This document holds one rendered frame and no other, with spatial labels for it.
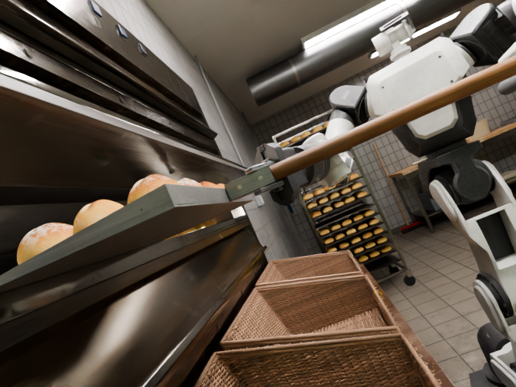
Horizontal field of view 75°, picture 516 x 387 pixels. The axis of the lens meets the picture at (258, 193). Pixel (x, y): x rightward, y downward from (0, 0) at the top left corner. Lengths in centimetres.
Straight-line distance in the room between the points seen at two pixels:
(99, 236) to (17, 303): 22
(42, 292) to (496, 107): 622
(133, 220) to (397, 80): 92
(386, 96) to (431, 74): 13
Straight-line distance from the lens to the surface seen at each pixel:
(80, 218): 44
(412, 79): 113
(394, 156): 576
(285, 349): 95
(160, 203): 37
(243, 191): 60
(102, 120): 66
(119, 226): 39
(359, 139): 61
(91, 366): 66
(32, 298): 60
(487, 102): 634
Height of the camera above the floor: 113
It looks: 4 degrees up
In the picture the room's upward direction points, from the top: 24 degrees counter-clockwise
